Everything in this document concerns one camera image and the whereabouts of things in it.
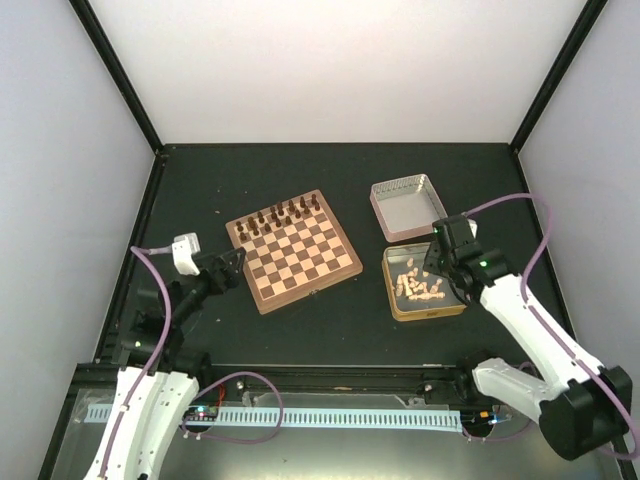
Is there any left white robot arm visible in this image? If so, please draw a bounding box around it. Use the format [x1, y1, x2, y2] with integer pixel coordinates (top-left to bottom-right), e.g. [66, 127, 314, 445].
[85, 240, 246, 479]

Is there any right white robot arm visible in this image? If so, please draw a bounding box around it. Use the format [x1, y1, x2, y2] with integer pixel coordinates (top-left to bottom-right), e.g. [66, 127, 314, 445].
[424, 215, 633, 460]

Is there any wooden chess board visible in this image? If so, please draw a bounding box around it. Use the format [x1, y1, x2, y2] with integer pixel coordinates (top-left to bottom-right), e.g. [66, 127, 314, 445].
[226, 189, 363, 315]

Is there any light chess piece pile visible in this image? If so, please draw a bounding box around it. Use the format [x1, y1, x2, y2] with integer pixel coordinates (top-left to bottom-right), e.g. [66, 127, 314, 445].
[394, 258, 446, 302]

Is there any left small circuit board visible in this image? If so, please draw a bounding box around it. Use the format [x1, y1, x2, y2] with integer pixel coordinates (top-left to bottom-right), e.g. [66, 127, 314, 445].
[183, 405, 218, 422]

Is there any small circuit board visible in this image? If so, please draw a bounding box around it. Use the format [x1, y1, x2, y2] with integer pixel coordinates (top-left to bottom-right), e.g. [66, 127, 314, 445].
[183, 405, 218, 422]
[460, 410, 512, 426]

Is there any right small circuit board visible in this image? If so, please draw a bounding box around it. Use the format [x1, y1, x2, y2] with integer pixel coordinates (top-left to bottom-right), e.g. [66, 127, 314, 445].
[460, 410, 512, 426]

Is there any gold metal tin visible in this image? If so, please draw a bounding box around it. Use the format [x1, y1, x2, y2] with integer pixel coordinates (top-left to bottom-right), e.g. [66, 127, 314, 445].
[382, 242, 466, 322]

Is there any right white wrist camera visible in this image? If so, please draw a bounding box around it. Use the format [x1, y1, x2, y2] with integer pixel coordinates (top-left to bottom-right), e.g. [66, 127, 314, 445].
[463, 214, 478, 238]

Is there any black mounting rail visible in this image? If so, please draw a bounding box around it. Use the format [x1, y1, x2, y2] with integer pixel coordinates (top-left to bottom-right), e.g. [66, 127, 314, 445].
[74, 362, 501, 401]

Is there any light blue cable duct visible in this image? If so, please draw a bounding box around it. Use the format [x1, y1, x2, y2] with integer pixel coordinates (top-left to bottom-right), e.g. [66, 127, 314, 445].
[87, 403, 462, 434]

